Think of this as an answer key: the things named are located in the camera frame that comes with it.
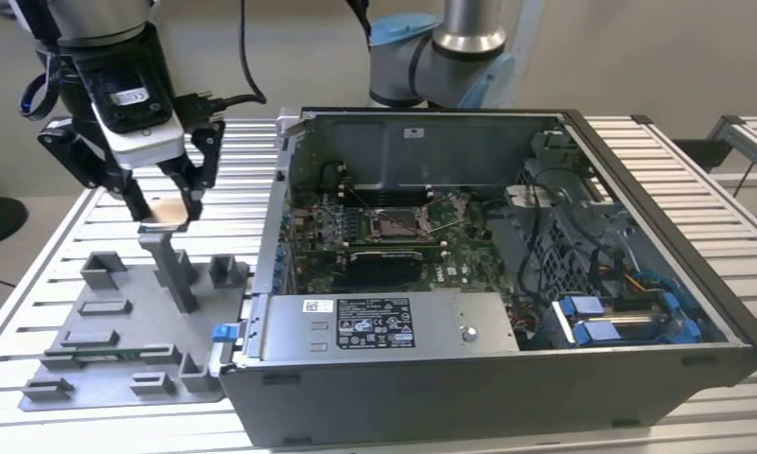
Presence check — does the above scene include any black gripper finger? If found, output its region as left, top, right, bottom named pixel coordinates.
left=155, top=119, right=227, bottom=224
left=36, top=116, right=154, bottom=223

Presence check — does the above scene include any silver CPU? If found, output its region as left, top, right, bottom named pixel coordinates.
left=140, top=197, right=192, bottom=230

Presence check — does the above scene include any black RAM slot bank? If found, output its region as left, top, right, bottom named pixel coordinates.
left=346, top=184, right=435, bottom=207

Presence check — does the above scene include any CPU socket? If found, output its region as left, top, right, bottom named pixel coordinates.
left=367, top=207, right=428, bottom=240

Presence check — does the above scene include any black round base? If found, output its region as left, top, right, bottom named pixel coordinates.
left=0, top=197, right=30, bottom=250

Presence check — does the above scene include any thin metal locking lever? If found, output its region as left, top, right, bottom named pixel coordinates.
left=346, top=184, right=384, bottom=219

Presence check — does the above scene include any black low-profile card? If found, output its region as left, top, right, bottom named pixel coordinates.
left=346, top=249, right=427, bottom=291

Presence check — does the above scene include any silver power supply unit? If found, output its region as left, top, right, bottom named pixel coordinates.
left=262, top=291, right=522, bottom=361

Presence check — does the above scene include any metal socket cover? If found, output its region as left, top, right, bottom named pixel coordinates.
left=420, top=194, right=471, bottom=233

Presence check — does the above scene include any green RAM stick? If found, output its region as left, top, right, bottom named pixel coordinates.
left=43, top=347, right=174, bottom=359

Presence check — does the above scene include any green motherboard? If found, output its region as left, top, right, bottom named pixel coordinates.
left=287, top=187, right=514, bottom=295

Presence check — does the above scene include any grey parts rack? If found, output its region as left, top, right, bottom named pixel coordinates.
left=16, top=225, right=254, bottom=411

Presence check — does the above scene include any black perforated drive cage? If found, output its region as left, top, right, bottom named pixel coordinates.
left=510, top=155, right=634, bottom=306

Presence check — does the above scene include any black open PC case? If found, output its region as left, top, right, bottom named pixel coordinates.
left=208, top=106, right=757, bottom=448

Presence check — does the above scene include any small blue disk carrier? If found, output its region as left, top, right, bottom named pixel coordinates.
left=570, top=296, right=607, bottom=316

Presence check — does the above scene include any large blue disk carrier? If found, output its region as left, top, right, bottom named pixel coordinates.
left=572, top=320, right=623, bottom=347

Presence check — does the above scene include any black block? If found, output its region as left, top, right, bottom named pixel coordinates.
left=671, top=138, right=731, bottom=172

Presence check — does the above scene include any blue drive bay clip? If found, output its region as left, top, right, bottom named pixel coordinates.
left=659, top=288, right=703, bottom=345

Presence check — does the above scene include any black camera cable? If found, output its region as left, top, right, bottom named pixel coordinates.
left=176, top=0, right=271, bottom=125

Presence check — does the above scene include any blue and black wrist cable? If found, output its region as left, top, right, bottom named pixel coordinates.
left=16, top=44, right=64, bottom=120

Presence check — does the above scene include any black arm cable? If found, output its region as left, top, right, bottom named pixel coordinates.
left=343, top=0, right=376, bottom=35

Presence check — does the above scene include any black internal wire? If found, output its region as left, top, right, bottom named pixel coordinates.
left=515, top=207, right=548, bottom=297

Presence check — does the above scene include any aluminium frame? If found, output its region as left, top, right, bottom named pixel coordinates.
left=706, top=114, right=757, bottom=188

